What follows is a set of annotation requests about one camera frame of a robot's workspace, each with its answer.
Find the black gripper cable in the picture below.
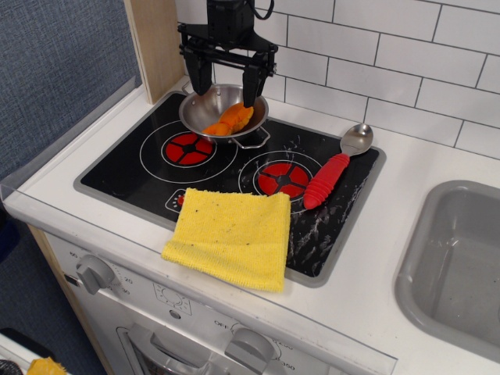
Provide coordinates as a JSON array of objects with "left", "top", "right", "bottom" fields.
[{"left": 252, "top": 0, "right": 274, "bottom": 20}]

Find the black toy stovetop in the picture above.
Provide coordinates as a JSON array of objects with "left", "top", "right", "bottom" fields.
[{"left": 74, "top": 92, "right": 386, "bottom": 288}]

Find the wooden upright post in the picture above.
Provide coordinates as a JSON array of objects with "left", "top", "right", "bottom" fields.
[{"left": 124, "top": 0, "right": 184, "bottom": 104}]

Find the orange plush fish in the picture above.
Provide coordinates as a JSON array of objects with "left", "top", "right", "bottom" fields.
[{"left": 202, "top": 102, "right": 254, "bottom": 136}]

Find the yellow cloth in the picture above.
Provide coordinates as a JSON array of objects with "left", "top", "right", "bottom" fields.
[{"left": 162, "top": 188, "right": 291, "bottom": 292}]

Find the yellow black object bottom left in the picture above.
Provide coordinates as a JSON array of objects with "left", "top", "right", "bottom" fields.
[{"left": 1, "top": 358, "right": 67, "bottom": 375}]

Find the grey sink basin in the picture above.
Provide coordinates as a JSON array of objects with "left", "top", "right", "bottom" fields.
[{"left": 395, "top": 180, "right": 499, "bottom": 362}]

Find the grey left oven knob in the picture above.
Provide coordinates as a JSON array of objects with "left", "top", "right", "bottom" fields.
[{"left": 77, "top": 255, "right": 115, "bottom": 295}]

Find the grey right oven knob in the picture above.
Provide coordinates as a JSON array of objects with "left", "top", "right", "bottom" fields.
[{"left": 224, "top": 328, "right": 275, "bottom": 374}]

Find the grey oven knob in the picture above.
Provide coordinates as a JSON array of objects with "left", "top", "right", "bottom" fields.
[
  {"left": 224, "top": 328, "right": 275, "bottom": 374},
  {"left": 77, "top": 255, "right": 115, "bottom": 295}
]

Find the small steel pot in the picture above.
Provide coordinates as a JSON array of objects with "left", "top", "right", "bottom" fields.
[{"left": 179, "top": 80, "right": 270, "bottom": 149}]

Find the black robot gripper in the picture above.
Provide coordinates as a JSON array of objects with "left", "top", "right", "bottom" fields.
[{"left": 178, "top": 1, "right": 278, "bottom": 108}]

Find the white toy oven front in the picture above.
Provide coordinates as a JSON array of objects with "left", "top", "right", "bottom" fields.
[{"left": 47, "top": 235, "right": 396, "bottom": 374}]

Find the red handled metal spoon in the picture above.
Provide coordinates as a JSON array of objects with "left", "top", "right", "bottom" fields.
[{"left": 303, "top": 123, "right": 373, "bottom": 210}]

